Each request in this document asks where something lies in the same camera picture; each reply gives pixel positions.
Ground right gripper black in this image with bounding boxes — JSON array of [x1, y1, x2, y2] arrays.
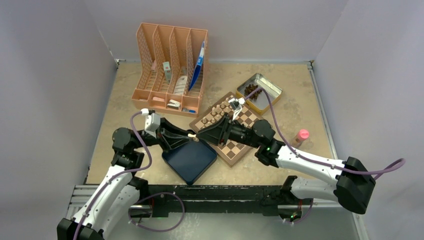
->
[[196, 112, 261, 149]]

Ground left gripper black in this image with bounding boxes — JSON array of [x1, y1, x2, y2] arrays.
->
[[132, 117, 193, 152]]

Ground light chess piece fourteenth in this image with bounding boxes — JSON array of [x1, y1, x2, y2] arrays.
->
[[187, 133, 199, 142]]

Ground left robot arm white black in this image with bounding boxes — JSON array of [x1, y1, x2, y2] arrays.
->
[[56, 117, 195, 240]]

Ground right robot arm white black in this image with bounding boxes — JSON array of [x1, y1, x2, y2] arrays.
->
[[196, 113, 376, 215]]

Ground wooden chess board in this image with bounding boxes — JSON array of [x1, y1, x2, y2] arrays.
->
[[189, 92, 275, 167]]

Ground pile of dark chess pieces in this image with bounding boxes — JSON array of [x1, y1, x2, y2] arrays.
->
[[244, 83, 262, 101]]

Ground white stapler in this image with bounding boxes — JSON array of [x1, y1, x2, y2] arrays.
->
[[166, 99, 181, 110]]

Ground dark blue tray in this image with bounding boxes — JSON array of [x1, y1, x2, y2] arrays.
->
[[161, 141, 218, 186]]

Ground pink eraser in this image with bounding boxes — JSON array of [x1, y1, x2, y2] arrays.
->
[[151, 96, 165, 103]]

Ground white labelled tube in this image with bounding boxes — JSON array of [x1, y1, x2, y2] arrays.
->
[[173, 75, 188, 95]]

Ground yellow metal tin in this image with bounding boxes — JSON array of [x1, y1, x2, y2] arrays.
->
[[236, 73, 283, 115]]

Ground blue folder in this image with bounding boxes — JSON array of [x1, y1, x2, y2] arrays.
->
[[188, 41, 205, 91]]

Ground green white small box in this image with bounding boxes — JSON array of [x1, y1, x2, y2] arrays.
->
[[162, 61, 172, 84]]

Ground pink plastic desk organizer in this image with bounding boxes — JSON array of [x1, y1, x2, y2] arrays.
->
[[131, 23, 209, 118]]

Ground pink capped small bottle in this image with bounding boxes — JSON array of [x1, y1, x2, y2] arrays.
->
[[290, 129, 310, 148]]

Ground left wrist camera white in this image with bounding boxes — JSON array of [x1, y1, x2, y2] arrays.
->
[[140, 108, 161, 138]]

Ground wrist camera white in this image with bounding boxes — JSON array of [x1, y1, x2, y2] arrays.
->
[[140, 108, 161, 138], [228, 97, 246, 121]]

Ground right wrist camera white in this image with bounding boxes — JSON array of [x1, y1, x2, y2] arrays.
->
[[228, 97, 246, 121]]

